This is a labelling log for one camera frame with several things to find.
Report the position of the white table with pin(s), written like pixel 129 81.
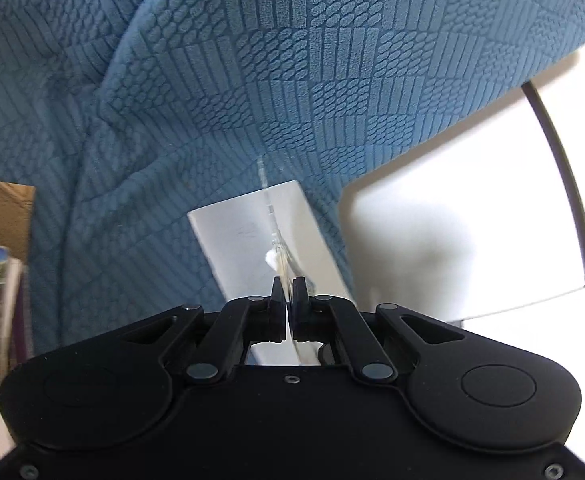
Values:
pixel 472 185

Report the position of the brown painting cover book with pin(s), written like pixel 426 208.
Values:
pixel 2 215

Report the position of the clear plastic sleeve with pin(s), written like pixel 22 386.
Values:
pixel 275 230
pixel 232 245

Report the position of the purple cover book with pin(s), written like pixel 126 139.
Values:
pixel 22 310

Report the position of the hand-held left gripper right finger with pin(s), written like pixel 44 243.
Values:
pixel 300 310

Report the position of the blue textured sofa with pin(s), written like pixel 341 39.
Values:
pixel 197 85

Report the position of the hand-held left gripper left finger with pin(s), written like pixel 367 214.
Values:
pixel 277 310

